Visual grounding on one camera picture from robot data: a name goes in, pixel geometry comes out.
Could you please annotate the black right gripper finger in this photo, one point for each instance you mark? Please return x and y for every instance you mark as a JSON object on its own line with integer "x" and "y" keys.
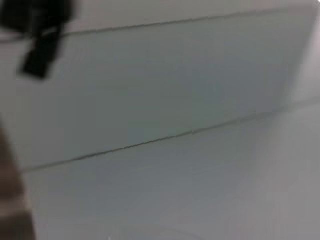
{"x": 42, "y": 55}

